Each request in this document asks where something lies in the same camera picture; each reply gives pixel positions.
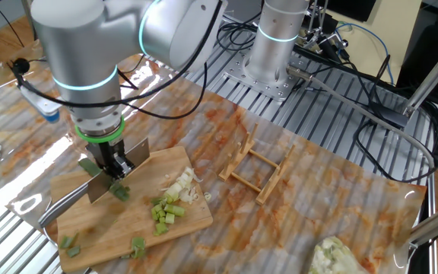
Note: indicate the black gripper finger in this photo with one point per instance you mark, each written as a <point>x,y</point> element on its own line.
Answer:
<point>106,172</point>
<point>124,165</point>

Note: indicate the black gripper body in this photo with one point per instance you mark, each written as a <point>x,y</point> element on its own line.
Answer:
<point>106,154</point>

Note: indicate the steel cleaver knife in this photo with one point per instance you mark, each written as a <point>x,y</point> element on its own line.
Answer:
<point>63,205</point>

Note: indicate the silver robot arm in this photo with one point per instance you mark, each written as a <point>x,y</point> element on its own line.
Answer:
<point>82,49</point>

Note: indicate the plastic bag of chopped scallions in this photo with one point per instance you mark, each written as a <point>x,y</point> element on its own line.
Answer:
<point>333,259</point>

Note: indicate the long green scallion leaf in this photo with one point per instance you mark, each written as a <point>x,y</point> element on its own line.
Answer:
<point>89,166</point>

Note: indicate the chopped scallion pieces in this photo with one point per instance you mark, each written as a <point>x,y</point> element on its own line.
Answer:
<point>173,192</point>

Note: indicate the wooden cutting board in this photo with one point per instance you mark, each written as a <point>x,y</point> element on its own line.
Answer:
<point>101,228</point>

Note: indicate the wooden peg rack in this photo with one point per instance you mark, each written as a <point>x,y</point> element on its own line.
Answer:
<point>242,152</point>

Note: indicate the marble pattern plastic mat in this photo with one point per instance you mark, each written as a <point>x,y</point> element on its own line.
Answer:
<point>280,228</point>

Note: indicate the silver robot mounting plate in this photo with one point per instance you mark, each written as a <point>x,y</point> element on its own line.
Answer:
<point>276,89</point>

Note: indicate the metal clamp stand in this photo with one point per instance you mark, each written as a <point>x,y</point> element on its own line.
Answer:
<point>319,34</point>

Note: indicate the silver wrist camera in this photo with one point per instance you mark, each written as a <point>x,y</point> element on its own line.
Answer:
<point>40,102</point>

